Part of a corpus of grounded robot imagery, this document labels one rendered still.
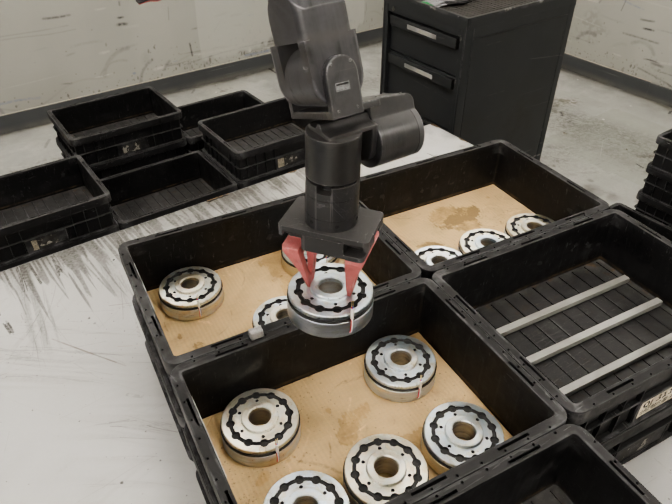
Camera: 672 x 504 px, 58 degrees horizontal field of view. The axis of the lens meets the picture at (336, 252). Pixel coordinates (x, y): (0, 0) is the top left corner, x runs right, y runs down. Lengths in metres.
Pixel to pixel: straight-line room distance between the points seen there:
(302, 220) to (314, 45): 0.19
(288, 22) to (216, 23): 3.53
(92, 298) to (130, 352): 0.19
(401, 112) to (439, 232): 0.58
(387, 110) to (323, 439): 0.44
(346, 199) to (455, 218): 0.64
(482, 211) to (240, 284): 0.52
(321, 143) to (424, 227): 0.64
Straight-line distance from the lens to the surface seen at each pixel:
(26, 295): 1.38
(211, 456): 0.72
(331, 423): 0.85
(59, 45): 3.81
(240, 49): 4.22
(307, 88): 0.58
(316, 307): 0.70
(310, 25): 0.57
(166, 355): 0.83
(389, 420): 0.86
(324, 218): 0.63
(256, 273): 1.08
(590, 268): 1.18
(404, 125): 0.64
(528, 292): 1.09
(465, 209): 1.27
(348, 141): 0.59
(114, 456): 1.04
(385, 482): 0.76
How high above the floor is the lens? 1.51
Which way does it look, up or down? 37 degrees down
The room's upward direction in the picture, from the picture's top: straight up
